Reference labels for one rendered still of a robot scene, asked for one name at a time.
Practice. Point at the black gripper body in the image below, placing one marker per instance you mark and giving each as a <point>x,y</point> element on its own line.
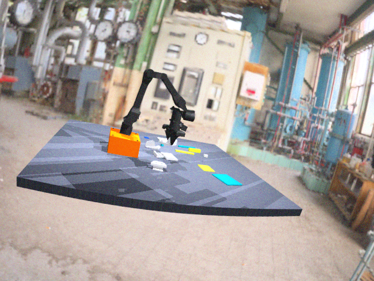
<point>173,127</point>

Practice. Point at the cyan rectangular block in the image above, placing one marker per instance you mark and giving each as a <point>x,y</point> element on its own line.
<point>226,179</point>

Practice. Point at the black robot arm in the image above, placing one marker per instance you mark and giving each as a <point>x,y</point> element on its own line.
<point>179,101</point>

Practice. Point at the white housing plate with two round holes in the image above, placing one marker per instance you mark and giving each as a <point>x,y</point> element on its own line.
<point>158,164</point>

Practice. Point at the white curved plate with holes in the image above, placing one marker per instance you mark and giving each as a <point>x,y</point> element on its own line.
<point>158,155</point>

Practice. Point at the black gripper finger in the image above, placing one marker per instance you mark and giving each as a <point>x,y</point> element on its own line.
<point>172,138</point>
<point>167,134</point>

